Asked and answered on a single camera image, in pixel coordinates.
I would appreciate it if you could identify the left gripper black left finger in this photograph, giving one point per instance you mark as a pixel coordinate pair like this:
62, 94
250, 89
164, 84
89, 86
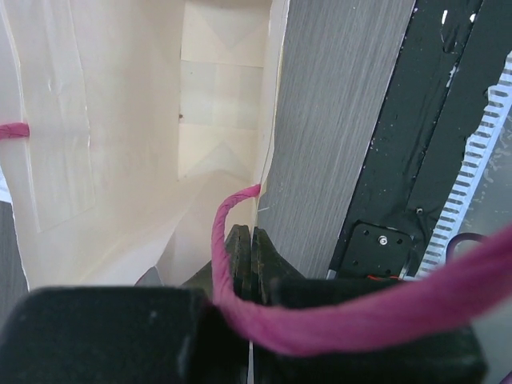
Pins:
122, 334

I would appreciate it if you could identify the pink paper gift bag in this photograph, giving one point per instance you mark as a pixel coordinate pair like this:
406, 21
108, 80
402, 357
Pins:
129, 130

